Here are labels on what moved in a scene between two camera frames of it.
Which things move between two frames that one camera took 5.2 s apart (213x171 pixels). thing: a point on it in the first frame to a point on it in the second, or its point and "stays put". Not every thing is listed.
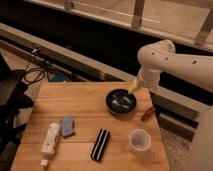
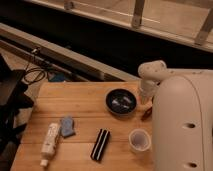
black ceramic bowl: [121, 102] stays put
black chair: [14, 96] stays put
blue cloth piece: [67, 126] stays put
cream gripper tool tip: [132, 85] to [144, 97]
